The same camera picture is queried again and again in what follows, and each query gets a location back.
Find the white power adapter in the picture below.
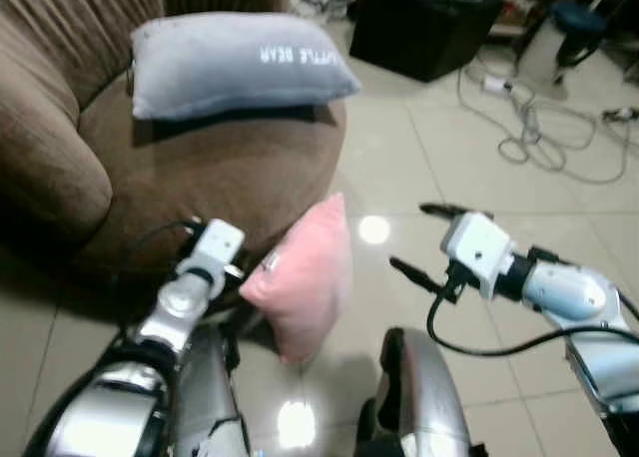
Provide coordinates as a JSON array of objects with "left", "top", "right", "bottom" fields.
[{"left": 483, "top": 75, "right": 513, "bottom": 95}]

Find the silver right robot leg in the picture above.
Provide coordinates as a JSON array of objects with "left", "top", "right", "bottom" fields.
[{"left": 371, "top": 327, "right": 478, "bottom": 457}]

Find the brown fabric sofa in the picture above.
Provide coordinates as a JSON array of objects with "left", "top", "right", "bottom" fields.
[{"left": 0, "top": 0, "right": 348, "bottom": 280}]

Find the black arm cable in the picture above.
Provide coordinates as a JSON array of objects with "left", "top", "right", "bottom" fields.
[
  {"left": 426, "top": 277, "right": 639, "bottom": 358},
  {"left": 115, "top": 218, "right": 201, "bottom": 278}
]

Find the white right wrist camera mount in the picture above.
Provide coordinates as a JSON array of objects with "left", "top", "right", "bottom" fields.
[{"left": 440, "top": 213, "right": 515, "bottom": 298}]

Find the grey tangled floor cable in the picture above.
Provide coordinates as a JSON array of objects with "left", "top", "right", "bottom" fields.
[{"left": 457, "top": 63, "right": 639, "bottom": 187}]

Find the blue round stool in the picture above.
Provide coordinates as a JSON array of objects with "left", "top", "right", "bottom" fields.
[{"left": 547, "top": 0, "right": 612, "bottom": 71}]

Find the grey pillow with white print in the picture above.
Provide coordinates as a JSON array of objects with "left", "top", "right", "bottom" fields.
[{"left": 130, "top": 11, "right": 362, "bottom": 122}]

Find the silver left robot leg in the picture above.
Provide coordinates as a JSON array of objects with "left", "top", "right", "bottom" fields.
[{"left": 170, "top": 322, "right": 251, "bottom": 457}]

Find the black storage box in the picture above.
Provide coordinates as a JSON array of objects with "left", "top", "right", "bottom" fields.
[{"left": 349, "top": 0, "right": 505, "bottom": 84}]

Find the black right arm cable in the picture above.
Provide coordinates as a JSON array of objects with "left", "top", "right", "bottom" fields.
[{"left": 426, "top": 277, "right": 639, "bottom": 358}]

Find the pink pillow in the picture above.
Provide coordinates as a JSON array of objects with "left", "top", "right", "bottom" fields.
[{"left": 238, "top": 192, "right": 353, "bottom": 366}]

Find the silver robot leg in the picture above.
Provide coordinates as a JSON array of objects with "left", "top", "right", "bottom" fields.
[
  {"left": 170, "top": 322, "right": 251, "bottom": 457},
  {"left": 371, "top": 327, "right": 478, "bottom": 457}
]

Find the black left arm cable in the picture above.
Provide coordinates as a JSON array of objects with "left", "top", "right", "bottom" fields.
[{"left": 115, "top": 218, "right": 201, "bottom": 278}]

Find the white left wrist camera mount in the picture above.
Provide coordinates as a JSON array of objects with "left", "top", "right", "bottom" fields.
[{"left": 190, "top": 219, "right": 246, "bottom": 274}]

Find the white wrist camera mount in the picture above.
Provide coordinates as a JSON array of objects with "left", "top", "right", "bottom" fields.
[
  {"left": 440, "top": 213, "right": 515, "bottom": 298},
  {"left": 190, "top": 219, "right": 246, "bottom": 274}
]

